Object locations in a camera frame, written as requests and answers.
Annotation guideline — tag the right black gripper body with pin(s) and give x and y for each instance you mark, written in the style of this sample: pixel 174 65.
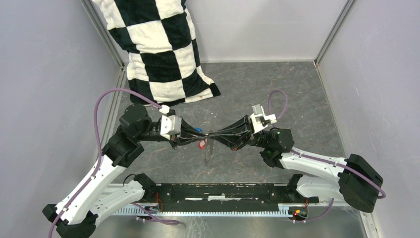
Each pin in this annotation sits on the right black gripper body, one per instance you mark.
pixel 257 139

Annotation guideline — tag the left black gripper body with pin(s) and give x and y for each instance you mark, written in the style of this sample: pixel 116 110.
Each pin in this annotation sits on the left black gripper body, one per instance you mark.
pixel 179 135

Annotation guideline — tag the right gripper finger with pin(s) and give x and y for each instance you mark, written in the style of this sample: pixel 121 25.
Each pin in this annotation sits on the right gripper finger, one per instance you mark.
pixel 237 128
pixel 232 141

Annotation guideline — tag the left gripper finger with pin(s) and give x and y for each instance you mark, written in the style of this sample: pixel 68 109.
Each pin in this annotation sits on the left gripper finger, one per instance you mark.
pixel 187 129
pixel 183 140

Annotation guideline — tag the key with red tag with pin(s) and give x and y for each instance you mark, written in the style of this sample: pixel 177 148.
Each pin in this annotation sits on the key with red tag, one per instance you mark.
pixel 202 144

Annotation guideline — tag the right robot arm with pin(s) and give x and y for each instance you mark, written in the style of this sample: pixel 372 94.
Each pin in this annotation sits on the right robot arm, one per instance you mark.
pixel 351 179

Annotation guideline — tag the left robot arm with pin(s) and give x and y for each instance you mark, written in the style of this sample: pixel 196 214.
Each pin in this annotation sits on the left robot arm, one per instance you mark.
pixel 78 215

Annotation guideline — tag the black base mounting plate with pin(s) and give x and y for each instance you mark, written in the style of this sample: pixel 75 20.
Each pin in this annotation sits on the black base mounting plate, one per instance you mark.
pixel 220 206

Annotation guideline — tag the black white checkered blanket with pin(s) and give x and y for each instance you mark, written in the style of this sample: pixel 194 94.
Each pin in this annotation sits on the black white checkered blanket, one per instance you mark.
pixel 163 57

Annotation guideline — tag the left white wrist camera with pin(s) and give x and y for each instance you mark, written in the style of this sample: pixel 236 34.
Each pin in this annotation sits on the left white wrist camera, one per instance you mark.
pixel 164 122

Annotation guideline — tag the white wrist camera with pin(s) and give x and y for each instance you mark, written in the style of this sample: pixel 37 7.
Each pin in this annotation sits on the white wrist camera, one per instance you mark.
pixel 164 122
pixel 259 120

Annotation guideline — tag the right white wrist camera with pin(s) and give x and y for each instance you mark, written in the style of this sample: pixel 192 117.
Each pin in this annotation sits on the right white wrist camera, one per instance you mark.
pixel 259 120

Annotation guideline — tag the white slotted cable duct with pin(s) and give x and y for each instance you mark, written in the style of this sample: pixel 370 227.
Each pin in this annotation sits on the white slotted cable duct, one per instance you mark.
pixel 132 210

